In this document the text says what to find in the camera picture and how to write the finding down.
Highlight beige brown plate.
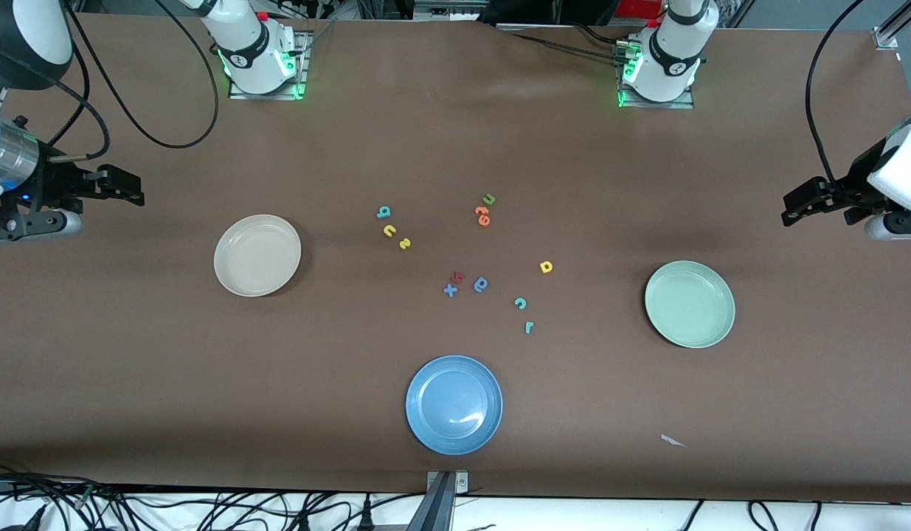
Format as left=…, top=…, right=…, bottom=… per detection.
left=213, top=214, right=302, bottom=298

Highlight light green plate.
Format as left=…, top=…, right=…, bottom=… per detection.
left=644, top=260, right=736, bottom=350

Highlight aluminium profile corner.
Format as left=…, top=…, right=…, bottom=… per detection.
left=872, top=0, right=911, bottom=51

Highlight brown table cover sheet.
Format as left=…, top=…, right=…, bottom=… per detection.
left=0, top=11, right=911, bottom=504

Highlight blue plate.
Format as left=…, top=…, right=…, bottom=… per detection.
left=405, top=355, right=504, bottom=456

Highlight dark metal beam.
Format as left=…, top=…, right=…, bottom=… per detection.
left=405, top=472, right=456, bottom=531

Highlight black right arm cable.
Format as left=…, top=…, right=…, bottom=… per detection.
left=46, top=0, right=221, bottom=164

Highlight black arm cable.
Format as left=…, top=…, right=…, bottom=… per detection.
left=46, top=0, right=221, bottom=164
left=804, top=0, right=869, bottom=189

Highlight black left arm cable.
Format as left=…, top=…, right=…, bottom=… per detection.
left=804, top=0, right=869, bottom=189

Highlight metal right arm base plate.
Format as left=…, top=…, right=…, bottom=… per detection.
left=226, top=29, right=314, bottom=102

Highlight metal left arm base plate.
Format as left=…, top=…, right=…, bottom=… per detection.
left=614, top=41, right=696, bottom=111

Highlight black cable on table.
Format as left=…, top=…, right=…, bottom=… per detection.
left=499, top=22, right=633, bottom=63

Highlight silver mounting bracket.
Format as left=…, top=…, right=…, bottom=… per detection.
left=426, top=470, right=470, bottom=496

